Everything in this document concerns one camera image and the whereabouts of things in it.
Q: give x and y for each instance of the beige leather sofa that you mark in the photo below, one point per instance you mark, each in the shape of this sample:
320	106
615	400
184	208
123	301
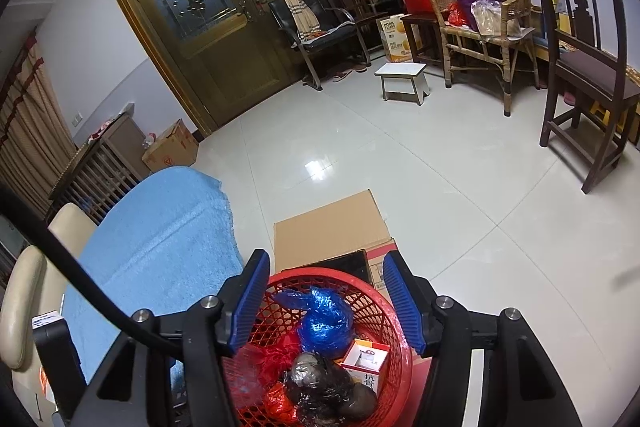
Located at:
25	297

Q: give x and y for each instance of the red plastic bag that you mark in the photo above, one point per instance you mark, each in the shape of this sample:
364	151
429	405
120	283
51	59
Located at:
275	357

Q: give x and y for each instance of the dark wooden chair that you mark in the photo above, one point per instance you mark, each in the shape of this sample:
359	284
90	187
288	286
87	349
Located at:
590	72

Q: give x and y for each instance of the wooden glass double door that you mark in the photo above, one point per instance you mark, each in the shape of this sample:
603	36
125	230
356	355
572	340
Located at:
210	47

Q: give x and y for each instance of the red plastic basket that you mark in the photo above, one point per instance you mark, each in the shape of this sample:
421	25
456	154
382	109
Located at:
370	307

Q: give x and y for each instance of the wooden slatted cabinet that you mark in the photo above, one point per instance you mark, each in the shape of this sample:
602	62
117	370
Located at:
100	177

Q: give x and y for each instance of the clear plastic bag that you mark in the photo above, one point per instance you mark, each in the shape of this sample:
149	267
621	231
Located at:
490	22

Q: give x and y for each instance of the brown cardboard box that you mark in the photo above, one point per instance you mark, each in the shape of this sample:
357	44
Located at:
172	149

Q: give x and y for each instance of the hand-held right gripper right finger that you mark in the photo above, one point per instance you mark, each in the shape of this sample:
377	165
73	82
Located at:
405	302

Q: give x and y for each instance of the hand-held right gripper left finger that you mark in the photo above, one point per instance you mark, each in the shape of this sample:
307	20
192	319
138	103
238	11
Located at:
247	302

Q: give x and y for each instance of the blue plastic bag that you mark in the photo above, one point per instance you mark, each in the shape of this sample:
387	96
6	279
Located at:
325	327

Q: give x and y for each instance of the beige curtain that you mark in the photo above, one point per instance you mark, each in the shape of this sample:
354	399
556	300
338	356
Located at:
30	122

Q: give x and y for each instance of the black plastic bag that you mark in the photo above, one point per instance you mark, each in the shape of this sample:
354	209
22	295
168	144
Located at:
320	382

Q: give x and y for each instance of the orange printed carton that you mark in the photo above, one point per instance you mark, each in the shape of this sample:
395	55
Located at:
397	39

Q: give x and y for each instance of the small white stool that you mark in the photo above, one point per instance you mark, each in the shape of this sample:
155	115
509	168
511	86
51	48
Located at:
402	72

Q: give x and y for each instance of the brown cardboard sheet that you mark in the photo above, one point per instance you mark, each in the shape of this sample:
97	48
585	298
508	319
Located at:
330	227

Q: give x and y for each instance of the beige striped scarf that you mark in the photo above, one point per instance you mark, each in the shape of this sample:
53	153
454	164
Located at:
300	14

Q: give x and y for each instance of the metal frame black chair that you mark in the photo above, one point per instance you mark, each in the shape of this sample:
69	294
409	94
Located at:
330	39

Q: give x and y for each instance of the blue cloth cover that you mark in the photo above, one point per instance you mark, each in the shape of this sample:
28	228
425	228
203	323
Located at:
160	237

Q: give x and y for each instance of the orange white carton box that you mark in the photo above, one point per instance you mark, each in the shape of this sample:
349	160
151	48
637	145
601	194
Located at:
365	357

